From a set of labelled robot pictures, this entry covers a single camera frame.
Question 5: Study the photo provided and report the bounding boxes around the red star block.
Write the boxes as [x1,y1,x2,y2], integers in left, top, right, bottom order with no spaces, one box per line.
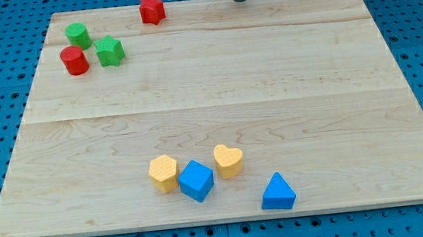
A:
[139,0,167,25]

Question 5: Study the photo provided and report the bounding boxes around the green star block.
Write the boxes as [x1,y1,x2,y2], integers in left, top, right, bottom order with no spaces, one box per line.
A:
[94,35,126,67]

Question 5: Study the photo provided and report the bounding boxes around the yellow heart block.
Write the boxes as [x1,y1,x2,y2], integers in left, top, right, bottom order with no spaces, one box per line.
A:
[213,144,243,179]

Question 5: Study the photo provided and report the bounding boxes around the blue cube block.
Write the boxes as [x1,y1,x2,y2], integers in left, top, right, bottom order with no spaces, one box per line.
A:
[178,160,214,203]

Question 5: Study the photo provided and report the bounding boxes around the yellow hexagon block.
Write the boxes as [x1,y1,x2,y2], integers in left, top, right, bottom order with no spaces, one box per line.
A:
[148,154,179,193]

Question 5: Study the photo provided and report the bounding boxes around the light wooden board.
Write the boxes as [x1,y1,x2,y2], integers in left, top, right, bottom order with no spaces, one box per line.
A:
[0,0,423,237]

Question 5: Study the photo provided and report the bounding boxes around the blue triangle block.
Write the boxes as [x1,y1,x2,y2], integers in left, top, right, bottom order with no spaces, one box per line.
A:
[261,172,297,210]

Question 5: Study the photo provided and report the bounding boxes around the red cylinder block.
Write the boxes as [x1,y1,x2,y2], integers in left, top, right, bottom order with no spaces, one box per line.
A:
[60,45,90,76]

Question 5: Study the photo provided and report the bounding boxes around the green cylinder block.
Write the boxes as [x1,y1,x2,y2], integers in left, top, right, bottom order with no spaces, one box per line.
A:
[64,22,93,50]

